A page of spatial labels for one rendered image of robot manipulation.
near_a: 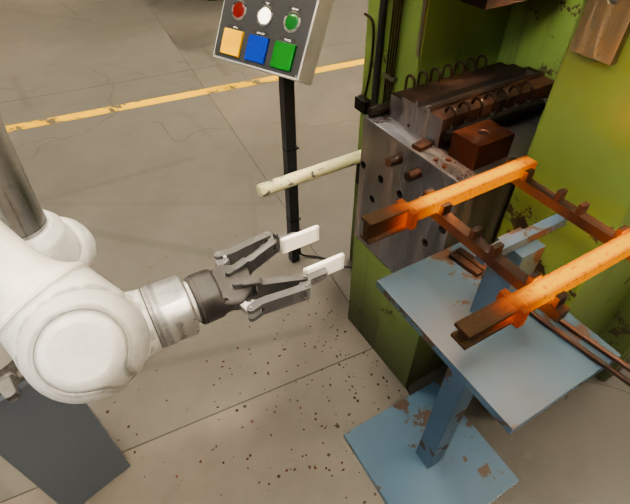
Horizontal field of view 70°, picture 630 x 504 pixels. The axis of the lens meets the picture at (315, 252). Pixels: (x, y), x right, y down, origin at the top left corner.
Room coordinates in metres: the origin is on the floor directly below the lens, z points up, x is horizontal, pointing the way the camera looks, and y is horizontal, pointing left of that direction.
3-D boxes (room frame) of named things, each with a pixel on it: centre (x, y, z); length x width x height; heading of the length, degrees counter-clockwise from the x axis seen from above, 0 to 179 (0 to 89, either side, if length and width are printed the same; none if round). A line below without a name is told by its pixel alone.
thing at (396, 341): (1.15, -0.47, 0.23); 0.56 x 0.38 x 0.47; 121
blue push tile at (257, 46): (1.42, 0.18, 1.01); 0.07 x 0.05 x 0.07; 56
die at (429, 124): (1.19, -0.44, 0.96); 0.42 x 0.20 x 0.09; 121
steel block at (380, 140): (1.15, -0.47, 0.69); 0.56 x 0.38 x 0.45; 121
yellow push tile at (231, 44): (1.47, 0.26, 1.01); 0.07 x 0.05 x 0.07; 56
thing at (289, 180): (1.33, 0.00, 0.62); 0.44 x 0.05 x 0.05; 121
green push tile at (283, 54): (1.36, 0.09, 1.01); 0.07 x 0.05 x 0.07; 56
